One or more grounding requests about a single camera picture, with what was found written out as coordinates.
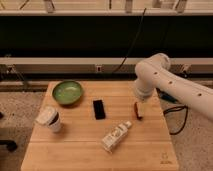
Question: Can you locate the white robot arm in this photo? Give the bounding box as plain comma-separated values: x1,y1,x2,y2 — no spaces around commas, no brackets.
133,53,213,121

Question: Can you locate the red brown oblong object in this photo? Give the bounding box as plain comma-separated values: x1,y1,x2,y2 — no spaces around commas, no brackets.
134,102,143,121

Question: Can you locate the wooden board tabletop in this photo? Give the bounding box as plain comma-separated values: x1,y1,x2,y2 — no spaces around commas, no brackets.
21,81,179,171

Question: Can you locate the black rectangular block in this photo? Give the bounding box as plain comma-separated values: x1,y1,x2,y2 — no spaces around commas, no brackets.
93,100,106,120

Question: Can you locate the white milk carton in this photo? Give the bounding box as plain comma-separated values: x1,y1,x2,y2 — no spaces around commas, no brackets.
101,121,132,152

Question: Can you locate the green ceramic bowl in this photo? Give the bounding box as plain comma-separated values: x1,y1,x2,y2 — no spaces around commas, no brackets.
52,81,83,105

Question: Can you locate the white paper cup with lid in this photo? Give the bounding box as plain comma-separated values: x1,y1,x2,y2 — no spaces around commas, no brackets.
36,106,61,133

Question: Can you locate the black chair base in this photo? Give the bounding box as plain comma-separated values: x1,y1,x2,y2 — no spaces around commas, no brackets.
0,112,18,152

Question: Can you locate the black floor cable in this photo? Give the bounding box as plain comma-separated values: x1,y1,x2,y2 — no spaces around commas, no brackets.
162,105,189,136

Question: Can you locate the white wall outlet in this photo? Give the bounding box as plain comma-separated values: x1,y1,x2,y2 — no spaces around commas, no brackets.
97,66,102,73

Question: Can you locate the black hanging cable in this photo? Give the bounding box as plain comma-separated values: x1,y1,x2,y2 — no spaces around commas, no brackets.
110,7,147,74

